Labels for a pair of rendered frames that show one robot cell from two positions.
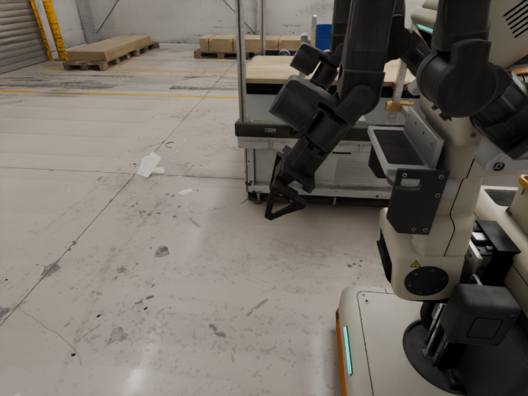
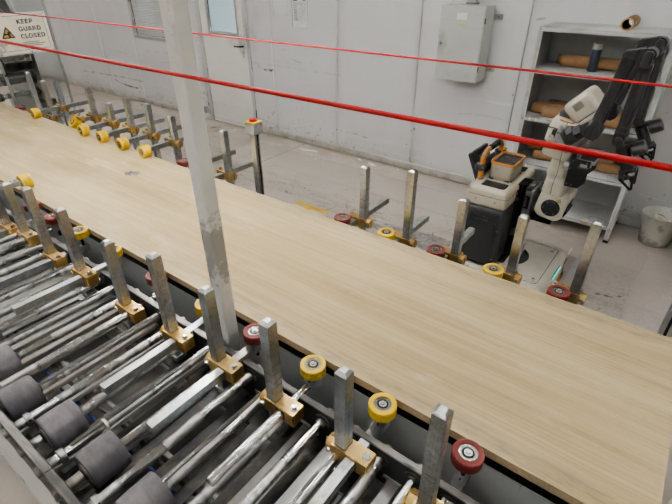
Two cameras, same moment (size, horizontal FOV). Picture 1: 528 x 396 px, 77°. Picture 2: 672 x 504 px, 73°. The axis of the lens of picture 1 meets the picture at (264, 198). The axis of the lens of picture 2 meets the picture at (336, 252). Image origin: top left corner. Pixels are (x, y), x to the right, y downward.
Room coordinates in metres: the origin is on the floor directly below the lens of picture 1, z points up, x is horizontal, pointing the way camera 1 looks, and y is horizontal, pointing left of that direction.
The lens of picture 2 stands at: (3.53, -0.25, 1.93)
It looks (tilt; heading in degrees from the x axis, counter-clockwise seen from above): 32 degrees down; 211
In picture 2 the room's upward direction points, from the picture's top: straight up
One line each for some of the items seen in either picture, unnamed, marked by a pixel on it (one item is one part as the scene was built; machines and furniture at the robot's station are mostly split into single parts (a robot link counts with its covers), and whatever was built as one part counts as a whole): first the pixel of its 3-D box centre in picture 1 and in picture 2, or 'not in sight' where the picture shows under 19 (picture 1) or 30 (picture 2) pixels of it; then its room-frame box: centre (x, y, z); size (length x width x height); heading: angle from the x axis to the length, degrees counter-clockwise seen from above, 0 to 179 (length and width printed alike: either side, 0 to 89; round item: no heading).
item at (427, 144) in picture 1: (406, 164); (582, 162); (0.71, -0.34, 0.99); 0.28 x 0.16 x 0.22; 174
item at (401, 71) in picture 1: (397, 95); (456, 246); (1.76, -0.70, 0.87); 0.04 x 0.04 x 0.48; 84
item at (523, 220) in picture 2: not in sight; (512, 265); (1.78, -0.45, 0.87); 0.04 x 0.04 x 0.48; 84
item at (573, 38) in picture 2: not in sight; (581, 133); (-0.63, -0.45, 0.78); 0.90 x 0.45 x 1.55; 84
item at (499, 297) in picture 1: (433, 280); (549, 202); (0.64, -0.46, 0.68); 0.28 x 0.27 x 0.25; 174
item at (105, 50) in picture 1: (114, 46); not in sight; (7.94, 3.28, 0.23); 2.41 x 0.77 x 0.17; 176
